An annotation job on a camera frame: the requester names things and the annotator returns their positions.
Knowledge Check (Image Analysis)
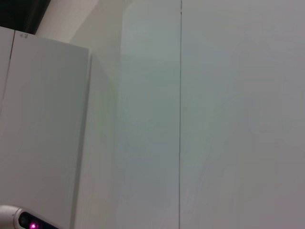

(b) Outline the white tall cabinet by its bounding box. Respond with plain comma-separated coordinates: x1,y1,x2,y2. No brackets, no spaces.
0,26,92,229

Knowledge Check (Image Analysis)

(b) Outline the white camera with purple light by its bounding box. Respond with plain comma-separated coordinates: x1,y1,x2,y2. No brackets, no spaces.
0,205,59,229

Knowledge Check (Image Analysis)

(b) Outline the black background panel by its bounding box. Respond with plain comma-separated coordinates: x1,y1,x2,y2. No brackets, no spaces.
0,0,52,35

